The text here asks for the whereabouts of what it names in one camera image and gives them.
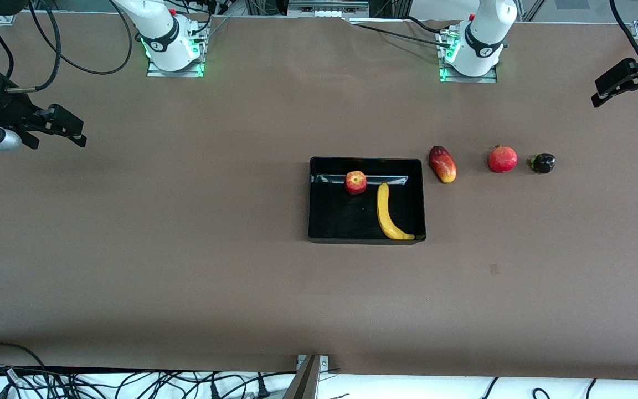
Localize yellow banana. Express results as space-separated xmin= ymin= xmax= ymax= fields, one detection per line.
xmin=376 ymin=182 xmax=416 ymax=241

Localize red yellow apple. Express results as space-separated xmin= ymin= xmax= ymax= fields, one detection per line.
xmin=344 ymin=171 xmax=368 ymax=195

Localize dark purple mangosteen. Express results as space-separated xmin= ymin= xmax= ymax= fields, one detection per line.
xmin=528 ymin=152 xmax=557 ymax=175

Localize red pomegranate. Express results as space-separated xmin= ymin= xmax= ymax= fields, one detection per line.
xmin=487 ymin=144 xmax=518 ymax=173

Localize red yellow mango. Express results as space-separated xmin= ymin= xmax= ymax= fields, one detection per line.
xmin=428 ymin=145 xmax=457 ymax=184

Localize black rectangular plastic tray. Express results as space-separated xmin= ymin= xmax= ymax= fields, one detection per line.
xmin=307 ymin=156 xmax=427 ymax=245

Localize black cable with metal connector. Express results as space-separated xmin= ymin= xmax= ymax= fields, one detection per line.
xmin=4 ymin=0 xmax=63 ymax=94

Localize black looping right arm cable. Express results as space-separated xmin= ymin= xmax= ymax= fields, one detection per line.
xmin=42 ymin=0 xmax=133 ymax=76

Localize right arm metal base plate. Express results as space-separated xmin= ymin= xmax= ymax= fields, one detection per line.
xmin=146 ymin=22 xmax=206 ymax=78

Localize black cable on table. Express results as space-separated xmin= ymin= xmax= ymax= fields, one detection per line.
xmin=347 ymin=16 xmax=454 ymax=49

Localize silver metal frame bracket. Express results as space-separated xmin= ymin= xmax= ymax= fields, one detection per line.
xmin=287 ymin=0 xmax=371 ymax=18

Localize small metal corner bracket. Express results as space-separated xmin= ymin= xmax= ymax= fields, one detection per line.
xmin=296 ymin=354 xmax=330 ymax=371

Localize aluminium profile post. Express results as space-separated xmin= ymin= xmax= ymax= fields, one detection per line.
xmin=281 ymin=355 xmax=322 ymax=399

